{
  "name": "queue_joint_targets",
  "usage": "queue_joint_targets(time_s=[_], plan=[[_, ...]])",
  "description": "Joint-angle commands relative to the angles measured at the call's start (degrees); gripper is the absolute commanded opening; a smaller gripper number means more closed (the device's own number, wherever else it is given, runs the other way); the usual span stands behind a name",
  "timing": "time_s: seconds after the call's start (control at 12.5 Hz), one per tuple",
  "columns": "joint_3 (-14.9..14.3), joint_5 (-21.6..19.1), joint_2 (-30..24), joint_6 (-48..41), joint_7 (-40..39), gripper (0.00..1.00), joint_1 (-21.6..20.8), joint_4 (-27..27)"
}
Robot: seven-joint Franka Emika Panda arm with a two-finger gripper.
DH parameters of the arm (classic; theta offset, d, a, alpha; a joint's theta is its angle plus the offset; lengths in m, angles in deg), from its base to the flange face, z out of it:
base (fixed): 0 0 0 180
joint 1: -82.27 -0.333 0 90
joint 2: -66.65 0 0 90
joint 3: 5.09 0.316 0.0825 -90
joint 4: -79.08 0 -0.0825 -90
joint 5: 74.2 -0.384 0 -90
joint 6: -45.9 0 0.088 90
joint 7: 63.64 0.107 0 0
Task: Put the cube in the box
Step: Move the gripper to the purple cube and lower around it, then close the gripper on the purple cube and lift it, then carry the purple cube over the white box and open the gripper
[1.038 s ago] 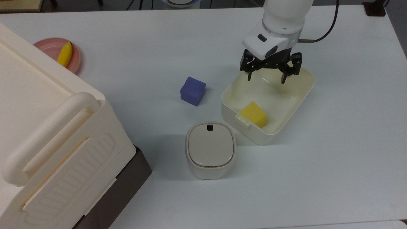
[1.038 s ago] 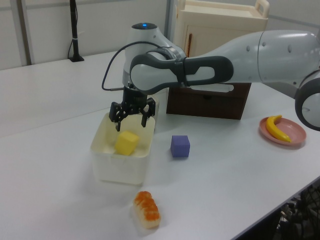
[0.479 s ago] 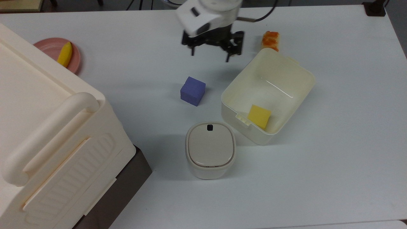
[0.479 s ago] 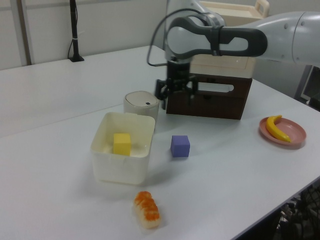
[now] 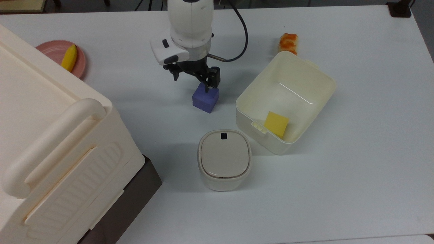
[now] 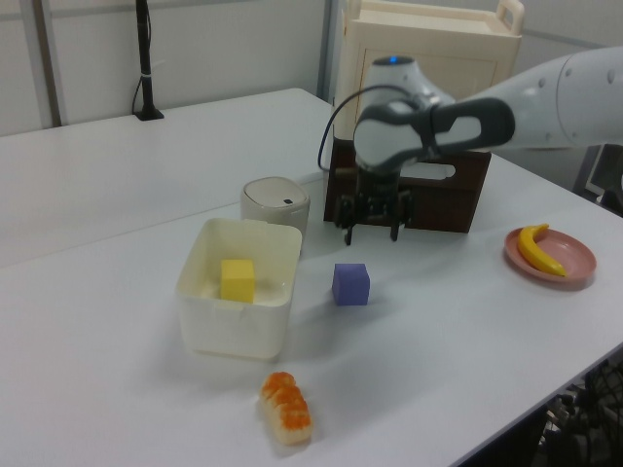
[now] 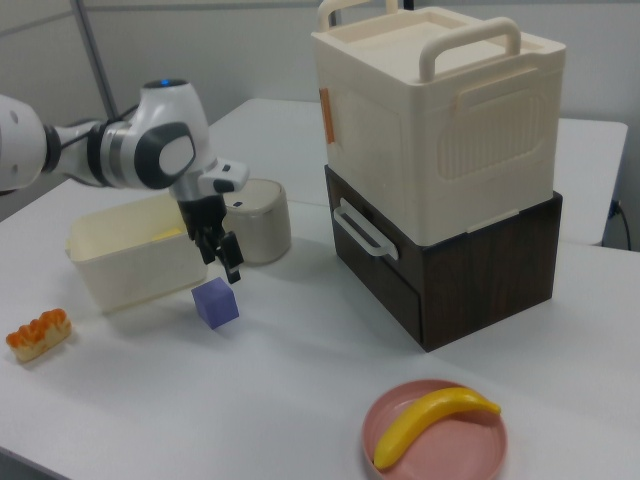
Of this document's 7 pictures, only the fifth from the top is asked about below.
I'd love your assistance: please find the cream open plastic box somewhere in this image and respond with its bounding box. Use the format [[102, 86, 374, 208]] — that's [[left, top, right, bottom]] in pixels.
[[236, 51, 337, 156]]

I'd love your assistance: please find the purple foam cube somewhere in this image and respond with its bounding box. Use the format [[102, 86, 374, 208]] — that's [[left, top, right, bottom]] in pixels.
[[192, 82, 220, 114]]

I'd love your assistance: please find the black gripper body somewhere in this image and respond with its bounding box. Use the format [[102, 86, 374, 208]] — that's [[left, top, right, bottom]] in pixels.
[[163, 56, 211, 84]]

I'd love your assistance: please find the yellow toy banana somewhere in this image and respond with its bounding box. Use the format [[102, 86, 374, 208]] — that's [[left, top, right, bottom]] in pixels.
[[61, 44, 78, 72]]

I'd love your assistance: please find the small cream lidded bin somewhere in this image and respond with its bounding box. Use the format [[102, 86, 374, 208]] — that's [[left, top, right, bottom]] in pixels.
[[198, 129, 252, 192]]

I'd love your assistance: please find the black corner clamp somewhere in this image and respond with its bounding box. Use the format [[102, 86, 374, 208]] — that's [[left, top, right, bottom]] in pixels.
[[387, 0, 413, 18]]

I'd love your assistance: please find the pink plate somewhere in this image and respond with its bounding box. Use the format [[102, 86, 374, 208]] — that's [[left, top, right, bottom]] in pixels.
[[35, 40, 86, 79]]

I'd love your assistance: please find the orange shrimp sushi toy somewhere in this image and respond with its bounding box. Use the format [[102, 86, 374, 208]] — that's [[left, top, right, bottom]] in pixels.
[[278, 33, 299, 56]]

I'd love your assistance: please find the yellow foam cube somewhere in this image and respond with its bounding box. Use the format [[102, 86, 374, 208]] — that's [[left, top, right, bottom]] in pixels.
[[264, 111, 290, 139]]

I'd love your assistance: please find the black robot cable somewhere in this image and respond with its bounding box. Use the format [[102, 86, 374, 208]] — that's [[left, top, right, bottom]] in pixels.
[[208, 0, 249, 63]]

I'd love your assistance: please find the wooden side table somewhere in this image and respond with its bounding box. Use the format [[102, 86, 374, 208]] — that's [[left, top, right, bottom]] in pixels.
[[0, 0, 46, 13]]

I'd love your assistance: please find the large cream storage box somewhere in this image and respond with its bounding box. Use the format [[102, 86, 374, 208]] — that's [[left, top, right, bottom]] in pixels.
[[0, 24, 146, 244]]

